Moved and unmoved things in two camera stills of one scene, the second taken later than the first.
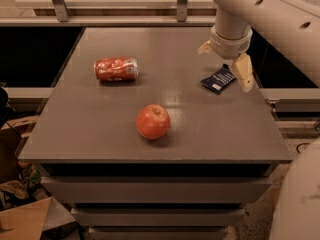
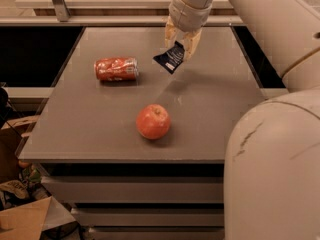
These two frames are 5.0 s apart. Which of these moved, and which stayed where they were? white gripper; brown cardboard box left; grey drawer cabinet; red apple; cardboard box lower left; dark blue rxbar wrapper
Moved: dark blue rxbar wrapper; white gripper
Stayed: grey drawer cabinet; red apple; brown cardboard box left; cardboard box lower left
